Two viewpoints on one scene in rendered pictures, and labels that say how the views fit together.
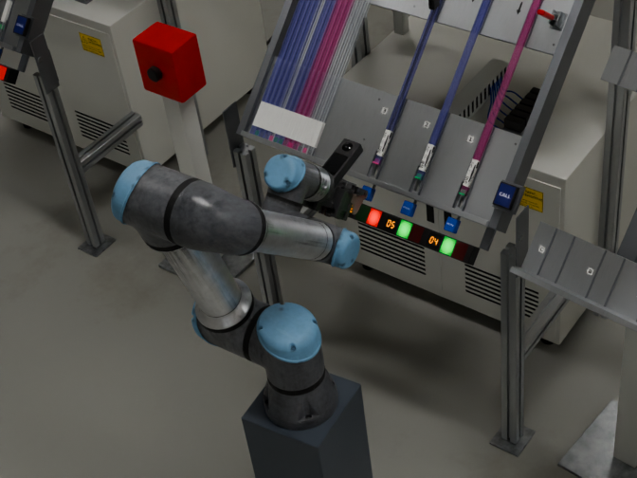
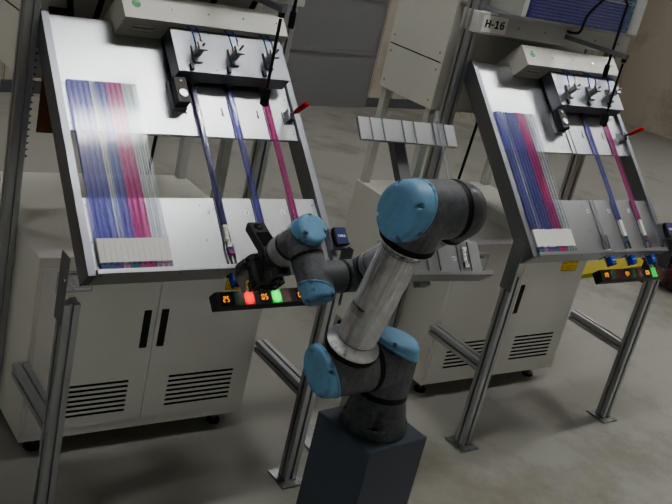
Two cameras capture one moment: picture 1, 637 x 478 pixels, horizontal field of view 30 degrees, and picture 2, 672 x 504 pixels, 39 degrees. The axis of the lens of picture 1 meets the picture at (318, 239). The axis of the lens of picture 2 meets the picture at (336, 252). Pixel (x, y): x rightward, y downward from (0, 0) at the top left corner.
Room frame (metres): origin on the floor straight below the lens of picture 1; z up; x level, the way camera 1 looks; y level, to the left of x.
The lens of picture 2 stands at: (1.41, 1.95, 1.63)
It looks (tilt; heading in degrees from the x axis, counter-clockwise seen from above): 20 degrees down; 280
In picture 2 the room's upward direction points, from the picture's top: 13 degrees clockwise
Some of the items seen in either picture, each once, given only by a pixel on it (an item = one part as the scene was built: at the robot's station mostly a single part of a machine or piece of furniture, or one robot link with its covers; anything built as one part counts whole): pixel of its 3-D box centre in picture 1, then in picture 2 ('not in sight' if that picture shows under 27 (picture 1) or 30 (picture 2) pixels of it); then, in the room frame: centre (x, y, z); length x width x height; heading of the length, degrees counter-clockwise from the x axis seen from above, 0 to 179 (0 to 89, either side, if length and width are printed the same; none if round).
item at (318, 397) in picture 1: (298, 384); (377, 405); (1.58, 0.08, 0.60); 0.15 x 0.15 x 0.10
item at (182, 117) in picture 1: (191, 155); not in sight; (2.65, 0.32, 0.39); 0.24 x 0.24 x 0.78; 48
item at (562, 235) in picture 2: not in sight; (510, 221); (1.42, -1.51, 0.65); 1.01 x 0.73 x 1.29; 138
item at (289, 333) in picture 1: (288, 343); (387, 360); (1.58, 0.09, 0.72); 0.13 x 0.12 x 0.14; 50
